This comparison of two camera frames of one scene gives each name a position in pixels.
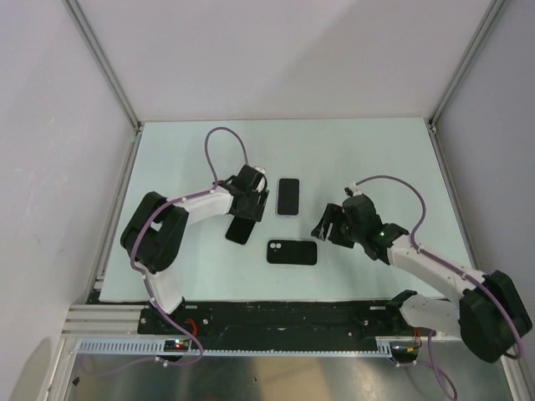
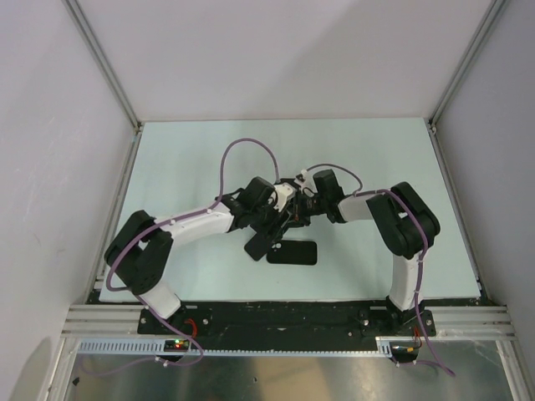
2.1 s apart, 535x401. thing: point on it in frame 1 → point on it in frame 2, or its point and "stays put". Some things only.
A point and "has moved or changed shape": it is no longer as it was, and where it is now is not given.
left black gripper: x=256 y=212 → x=272 y=230
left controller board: x=176 y=345 stays put
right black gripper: x=333 y=214 → x=298 y=217
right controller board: x=405 y=352 stays put
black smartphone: x=240 y=230 has moved or changed shape
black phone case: x=292 y=252 stays put
